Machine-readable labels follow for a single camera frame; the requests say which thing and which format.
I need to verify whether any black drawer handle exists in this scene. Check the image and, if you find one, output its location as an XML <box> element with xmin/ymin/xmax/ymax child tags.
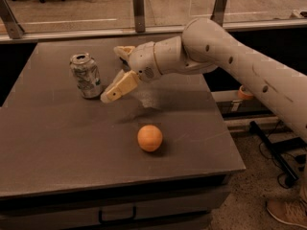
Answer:
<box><xmin>98</xmin><ymin>206</ymin><xmax>137</xmax><ymax>225</ymax></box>

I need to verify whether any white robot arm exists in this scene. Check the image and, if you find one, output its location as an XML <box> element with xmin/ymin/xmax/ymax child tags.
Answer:
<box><xmin>101</xmin><ymin>18</ymin><xmax>307</xmax><ymax>142</ymax></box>

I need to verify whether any metal bracket right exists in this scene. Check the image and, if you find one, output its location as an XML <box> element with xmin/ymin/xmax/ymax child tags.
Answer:
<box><xmin>211</xmin><ymin>0</ymin><xmax>227</xmax><ymax>26</ymax></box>

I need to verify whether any tan shoe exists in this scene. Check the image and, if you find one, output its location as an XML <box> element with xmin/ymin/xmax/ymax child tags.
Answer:
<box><xmin>266</xmin><ymin>199</ymin><xmax>307</xmax><ymax>229</ymax></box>

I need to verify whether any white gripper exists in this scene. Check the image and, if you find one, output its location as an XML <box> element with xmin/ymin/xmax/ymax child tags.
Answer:
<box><xmin>101</xmin><ymin>41</ymin><xmax>162</xmax><ymax>104</ymax></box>

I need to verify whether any metal bracket middle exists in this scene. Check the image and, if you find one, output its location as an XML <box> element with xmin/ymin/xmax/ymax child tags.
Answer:
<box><xmin>132</xmin><ymin>0</ymin><xmax>146</xmax><ymax>33</ymax></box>

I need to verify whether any black stand leg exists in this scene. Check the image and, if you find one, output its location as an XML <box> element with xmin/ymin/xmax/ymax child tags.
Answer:
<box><xmin>249</xmin><ymin>121</ymin><xmax>298</xmax><ymax>189</ymax></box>

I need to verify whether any orange ball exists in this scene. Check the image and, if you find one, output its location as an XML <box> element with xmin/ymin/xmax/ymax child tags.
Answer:
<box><xmin>137</xmin><ymin>125</ymin><xmax>163</xmax><ymax>152</ymax></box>

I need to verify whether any orange tape roll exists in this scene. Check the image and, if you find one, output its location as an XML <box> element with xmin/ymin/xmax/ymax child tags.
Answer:
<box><xmin>238</xmin><ymin>85</ymin><xmax>254</xmax><ymax>100</ymax></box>

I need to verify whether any metal bracket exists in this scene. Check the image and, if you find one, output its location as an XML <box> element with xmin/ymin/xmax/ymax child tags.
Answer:
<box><xmin>0</xmin><ymin>0</ymin><xmax>24</xmax><ymax>39</ymax></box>
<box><xmin>211</xmin><ymin>0</ymin><xmax>227</xmax><ymax>26</ymax></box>
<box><xmin>132</xmin><ymin>0</ymin><xmax>146</xmax><ymax>33</ymax></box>

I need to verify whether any crushed silver 7up can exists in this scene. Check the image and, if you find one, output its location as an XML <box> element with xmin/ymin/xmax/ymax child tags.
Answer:
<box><xmin>70</xmin><ymin>53</ymin><xmax>104</xmax><ymax>99</ymax></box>

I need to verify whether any metal bracket left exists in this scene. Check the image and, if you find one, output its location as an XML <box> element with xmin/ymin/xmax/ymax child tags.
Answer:
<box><xmin>0</xmin><ymin>0</ymin><xmax>24</xmax><ymax>39</ymax></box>

